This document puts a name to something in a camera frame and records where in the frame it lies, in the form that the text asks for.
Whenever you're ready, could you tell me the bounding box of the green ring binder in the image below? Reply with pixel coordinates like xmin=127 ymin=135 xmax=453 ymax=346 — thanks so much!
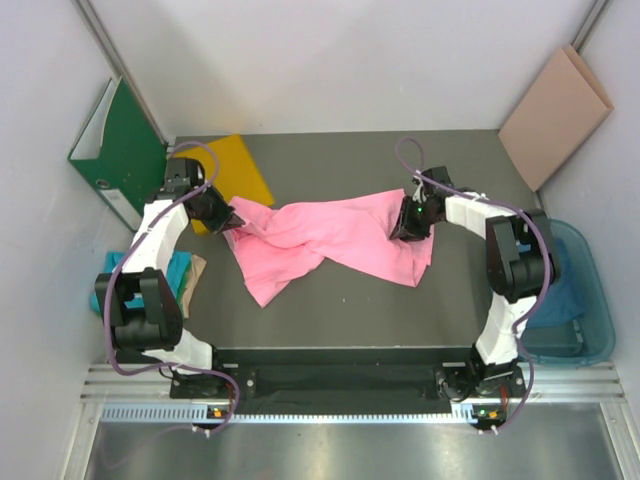
xmin=68 ymin=78 xmax=166 ymax=232

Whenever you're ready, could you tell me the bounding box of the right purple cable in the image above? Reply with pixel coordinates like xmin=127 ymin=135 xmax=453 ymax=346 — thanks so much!
xmin=394 ymin=137 xmax=557 ymax=434

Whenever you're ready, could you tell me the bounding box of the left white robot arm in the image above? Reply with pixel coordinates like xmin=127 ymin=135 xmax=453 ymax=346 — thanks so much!
xmin=94 ymin=158 xmax=244 ymax=397

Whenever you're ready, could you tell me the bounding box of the teal plastic bin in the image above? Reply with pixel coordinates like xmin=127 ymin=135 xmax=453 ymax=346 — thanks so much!
xmin=521 ymin=219 xmax=616 ymax=367

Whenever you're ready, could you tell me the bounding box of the purple cable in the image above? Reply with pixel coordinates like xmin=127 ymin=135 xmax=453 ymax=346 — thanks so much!
xmin=101 ymin=140 xmax=242 ymax=434
xmin=394 ymin=137 xmax=557 ymax=434

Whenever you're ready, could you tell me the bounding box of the grey slotted cable duct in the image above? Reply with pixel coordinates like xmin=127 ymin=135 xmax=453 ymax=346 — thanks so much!
xmin=101 ymin=403 xmax=501 ymax=424

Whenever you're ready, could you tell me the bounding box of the teal folded t shirt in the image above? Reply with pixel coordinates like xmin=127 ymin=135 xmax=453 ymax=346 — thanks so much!
xmin=89 ymin=251 xmax=192 ymax=314

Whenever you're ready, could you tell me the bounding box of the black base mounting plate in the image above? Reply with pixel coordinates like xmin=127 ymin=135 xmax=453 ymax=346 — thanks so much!
xmin=169 ymin=346 xmax=528 ymax=414

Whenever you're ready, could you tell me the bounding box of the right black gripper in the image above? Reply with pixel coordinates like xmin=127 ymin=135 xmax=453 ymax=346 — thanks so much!
xmin=390 ymin=196 xmax=440 ymax=243

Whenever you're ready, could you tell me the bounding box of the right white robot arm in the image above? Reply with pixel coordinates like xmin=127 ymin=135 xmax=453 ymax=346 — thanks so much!
xmin=390 ymin=166 xmax=561 ymax=396

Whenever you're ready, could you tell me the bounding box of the beige paper folder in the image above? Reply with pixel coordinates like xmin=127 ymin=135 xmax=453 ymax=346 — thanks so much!
xmin=499 ymin=45 xmax=614 ymax=191

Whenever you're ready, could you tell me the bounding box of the yellow padded envelope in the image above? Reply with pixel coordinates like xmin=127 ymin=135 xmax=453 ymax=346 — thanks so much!
xmin=180 ymin=134 xmax=275 ymax=228

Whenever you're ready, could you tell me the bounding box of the blue t shirt in bin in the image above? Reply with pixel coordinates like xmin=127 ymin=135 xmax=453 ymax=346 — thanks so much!
xmin=527 ymin=238 xmax=586 ymax=328

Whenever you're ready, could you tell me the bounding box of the pink t shirt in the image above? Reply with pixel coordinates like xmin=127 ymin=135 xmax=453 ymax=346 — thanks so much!
xmin=225 ymin=189 xmax=434 ymax=307

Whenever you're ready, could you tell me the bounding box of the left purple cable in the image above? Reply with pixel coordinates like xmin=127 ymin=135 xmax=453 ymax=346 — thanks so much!
xmin=101 ymin=140 xmax=242 ymax=434

